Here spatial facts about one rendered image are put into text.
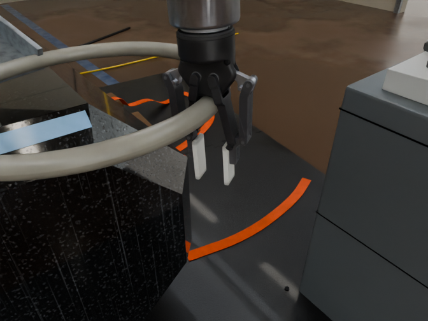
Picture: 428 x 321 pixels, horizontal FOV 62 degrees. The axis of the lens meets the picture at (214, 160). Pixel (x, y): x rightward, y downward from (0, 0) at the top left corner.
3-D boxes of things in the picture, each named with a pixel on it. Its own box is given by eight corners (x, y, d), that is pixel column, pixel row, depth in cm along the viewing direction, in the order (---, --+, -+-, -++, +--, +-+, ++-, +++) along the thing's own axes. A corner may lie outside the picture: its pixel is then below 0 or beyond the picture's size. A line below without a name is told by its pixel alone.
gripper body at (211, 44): (246, 20, 47) (246, 87, 52) (187, 18, 50) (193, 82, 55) (225, 34, 41) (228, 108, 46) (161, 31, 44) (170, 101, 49)
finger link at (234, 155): (231, 130, 53) (251, 132, 52) (232, 158, 56) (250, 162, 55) (228, 134, 52) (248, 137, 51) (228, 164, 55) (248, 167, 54)
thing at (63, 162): (-136, 121, 58) (-147, 104, 56) (107, 43, 89) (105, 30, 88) (17, 252, 31) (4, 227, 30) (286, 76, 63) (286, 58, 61)
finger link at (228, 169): (228, 137, 55) (234, 137, 55) (230, 174, 59) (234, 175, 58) (221, 146, 53) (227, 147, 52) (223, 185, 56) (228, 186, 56)
